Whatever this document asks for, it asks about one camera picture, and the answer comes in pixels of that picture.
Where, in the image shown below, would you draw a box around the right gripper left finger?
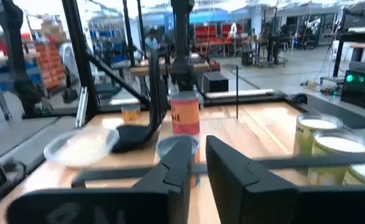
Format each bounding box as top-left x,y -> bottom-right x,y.
6,136 -> 193,224

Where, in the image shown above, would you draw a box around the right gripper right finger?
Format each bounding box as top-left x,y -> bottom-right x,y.
205,135 -> 365,224

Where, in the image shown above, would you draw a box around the mixed fruit red can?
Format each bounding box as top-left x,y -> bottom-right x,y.
169,90 -> 201,136

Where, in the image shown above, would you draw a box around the pineapple rings yellow can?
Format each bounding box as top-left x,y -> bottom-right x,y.
121,104 -> 141,123

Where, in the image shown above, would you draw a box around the peaches olive green can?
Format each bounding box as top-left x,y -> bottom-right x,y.
293,112 -> 344,156

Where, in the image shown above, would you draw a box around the oranges tall green can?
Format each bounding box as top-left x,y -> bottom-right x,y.
306,129 -> 365,187

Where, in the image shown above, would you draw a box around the black cube box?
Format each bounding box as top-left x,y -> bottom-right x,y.
202,70 -> 230,93

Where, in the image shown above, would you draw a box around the wooden workbench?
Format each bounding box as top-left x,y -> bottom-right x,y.
129,60 -> 211,97

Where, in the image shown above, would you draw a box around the person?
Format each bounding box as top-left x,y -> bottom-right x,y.
144,28 -> 161,54

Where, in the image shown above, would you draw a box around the red storage shelving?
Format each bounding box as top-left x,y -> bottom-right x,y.
193,23 -> 252,49

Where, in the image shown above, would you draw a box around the black oven mitt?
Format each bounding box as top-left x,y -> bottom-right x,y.
111,49 -> 170,154

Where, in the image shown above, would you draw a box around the white rice grains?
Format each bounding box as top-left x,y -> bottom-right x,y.
56,138 -> 108,164

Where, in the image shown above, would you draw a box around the clear plastic bowl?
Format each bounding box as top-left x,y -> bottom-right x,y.
43,126 -> 120,169

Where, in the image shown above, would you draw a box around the stack of orange bins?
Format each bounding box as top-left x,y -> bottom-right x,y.
34,42 -> 67,91

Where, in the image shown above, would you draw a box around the cardboard boxes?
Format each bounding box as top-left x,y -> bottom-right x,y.
26,14 -> 68,43

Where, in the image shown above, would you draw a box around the computer with green fans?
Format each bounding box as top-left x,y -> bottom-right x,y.
339,68 -> 365,110

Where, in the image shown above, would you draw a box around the black monitor stand desk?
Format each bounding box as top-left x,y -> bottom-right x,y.
331,6 -> 365,78

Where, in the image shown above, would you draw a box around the black mechanical device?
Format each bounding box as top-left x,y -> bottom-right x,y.
0,0 -> 54,118

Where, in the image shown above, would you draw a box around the wooden shelf black metal frame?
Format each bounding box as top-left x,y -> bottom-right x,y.
71,64 -> 365,224

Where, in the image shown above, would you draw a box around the black aluminium table frame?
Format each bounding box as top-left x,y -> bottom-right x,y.
0,0 -> 308,215

